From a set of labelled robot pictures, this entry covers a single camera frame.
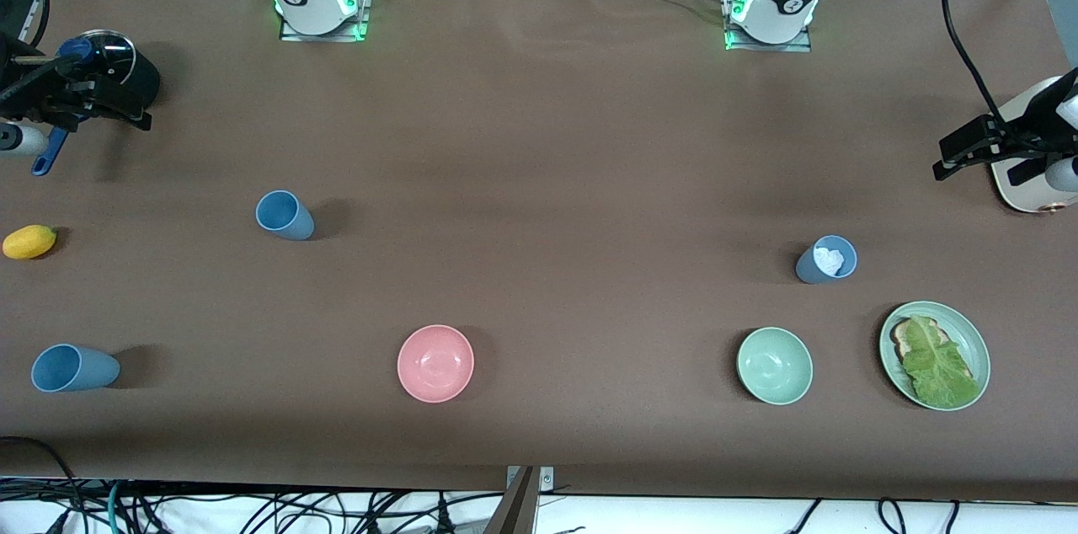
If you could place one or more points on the white cutting board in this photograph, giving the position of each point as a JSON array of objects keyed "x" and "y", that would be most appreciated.
[{"x": 1023, "y": 197}]

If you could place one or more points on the green plate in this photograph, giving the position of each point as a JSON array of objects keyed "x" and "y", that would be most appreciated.
[{"x": 977, "y": 349}]

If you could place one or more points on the glass lid with blue knob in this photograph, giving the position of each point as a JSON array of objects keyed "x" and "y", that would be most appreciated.
[{"x": 114, "y": 54}]

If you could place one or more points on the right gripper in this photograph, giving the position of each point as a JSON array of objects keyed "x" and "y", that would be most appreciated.
[{"x": 35, "y": 93}]

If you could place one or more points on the crumpled white paper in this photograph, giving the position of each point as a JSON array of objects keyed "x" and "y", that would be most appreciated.
[{"x": 829, "y": 260}]

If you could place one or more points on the grey beam under table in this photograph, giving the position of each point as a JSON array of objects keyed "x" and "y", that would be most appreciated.
[{"x": 515, "y": 509}]

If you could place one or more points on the brown table cloth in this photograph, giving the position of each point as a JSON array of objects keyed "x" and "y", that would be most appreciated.
[{"x": 539, "y": 138}]

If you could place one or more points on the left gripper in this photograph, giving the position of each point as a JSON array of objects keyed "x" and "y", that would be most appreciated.
[{"x": 1032, "y": 128}]

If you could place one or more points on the yellow lemon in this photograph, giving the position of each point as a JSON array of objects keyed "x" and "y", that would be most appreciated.
[{"x": 29, "y": 242}]

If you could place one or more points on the toast slice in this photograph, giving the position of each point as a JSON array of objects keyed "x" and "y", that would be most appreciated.
[{"x": 903, "y": 339}]

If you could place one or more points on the green lettuce leaf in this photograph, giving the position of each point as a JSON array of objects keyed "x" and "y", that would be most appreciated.
[{"x": 939, "y": 365}]

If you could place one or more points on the metal table edge bracket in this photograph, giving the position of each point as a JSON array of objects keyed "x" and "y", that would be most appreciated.
[{"x": 546, "y": 479}]

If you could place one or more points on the green bowl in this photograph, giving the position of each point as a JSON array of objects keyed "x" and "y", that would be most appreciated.
[{"x": 775, "y": 365}]

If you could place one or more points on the blue cup holding white paper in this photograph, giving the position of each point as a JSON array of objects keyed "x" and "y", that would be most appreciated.
[{"x": 808, "y": 269}]

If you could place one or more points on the pink bowl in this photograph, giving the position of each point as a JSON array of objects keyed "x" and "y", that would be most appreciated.
[{"x": 435, "y": 364}]

